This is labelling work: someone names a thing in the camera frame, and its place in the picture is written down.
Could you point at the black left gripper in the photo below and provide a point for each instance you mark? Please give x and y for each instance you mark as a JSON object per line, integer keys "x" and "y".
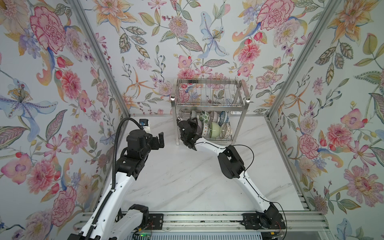
{"x": 156, "y": 145}

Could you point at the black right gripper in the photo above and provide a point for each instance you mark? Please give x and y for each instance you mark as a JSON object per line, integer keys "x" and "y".
{"x": 191, "y": 122}

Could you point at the dark blue flower bowl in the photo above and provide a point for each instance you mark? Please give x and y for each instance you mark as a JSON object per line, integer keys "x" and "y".
{"x": 194, "y": 115}

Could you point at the green white patterned bowl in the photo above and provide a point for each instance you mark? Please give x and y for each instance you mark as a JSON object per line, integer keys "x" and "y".
{"x": 206, "y": 130}

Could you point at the green leaf pattern bowl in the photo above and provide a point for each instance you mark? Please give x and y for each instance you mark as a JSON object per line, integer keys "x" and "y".
{"x": 204, "y": 117}

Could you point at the light green bowl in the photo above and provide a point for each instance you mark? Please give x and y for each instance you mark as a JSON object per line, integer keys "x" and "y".
{"x": 215, "y": 130}

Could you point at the purple ribbed bowl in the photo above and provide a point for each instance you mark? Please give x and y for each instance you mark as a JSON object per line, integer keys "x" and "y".
{"x": 215, "y": 117}

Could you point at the brown white patterned bowl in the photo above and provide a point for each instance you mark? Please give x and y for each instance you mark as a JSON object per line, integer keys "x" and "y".
{"x": 226, "y": 131}

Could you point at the blue floral bowl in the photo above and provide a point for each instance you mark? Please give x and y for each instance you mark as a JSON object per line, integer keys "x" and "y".
{"x": 224, "y": 118}

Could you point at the lilac plain bowl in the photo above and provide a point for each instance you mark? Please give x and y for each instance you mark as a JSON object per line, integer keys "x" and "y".
{"x": 200, "y": 127}

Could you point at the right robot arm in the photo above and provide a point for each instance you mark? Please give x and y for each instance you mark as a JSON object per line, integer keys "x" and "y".
{"x": 268, "y": 215}

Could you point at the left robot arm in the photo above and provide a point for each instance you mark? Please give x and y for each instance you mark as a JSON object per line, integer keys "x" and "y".
{"x": 108, "y": 222}

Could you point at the steel two-tier dish rack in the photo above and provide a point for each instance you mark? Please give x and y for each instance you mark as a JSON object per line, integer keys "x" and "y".
{"x": 210, "y": 95}

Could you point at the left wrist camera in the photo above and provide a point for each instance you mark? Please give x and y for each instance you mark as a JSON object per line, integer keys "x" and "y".
{"x": 145, "y": 123}

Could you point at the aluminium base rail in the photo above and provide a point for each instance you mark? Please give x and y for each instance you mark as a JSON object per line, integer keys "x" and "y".
{"x": 289, "y": 221}

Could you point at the left aluminium corner post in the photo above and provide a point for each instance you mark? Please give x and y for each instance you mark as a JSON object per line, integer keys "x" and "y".
{"x": 103, "y": 63}

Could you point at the aluminium corner post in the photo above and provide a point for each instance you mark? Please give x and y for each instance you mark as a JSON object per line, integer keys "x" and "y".
{"x": 304, "y": 54}
{"x": 103, "y": 63}

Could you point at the right aluminium corner post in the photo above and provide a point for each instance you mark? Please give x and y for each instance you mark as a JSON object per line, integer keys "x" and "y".
{"x": 304, "y": 54}

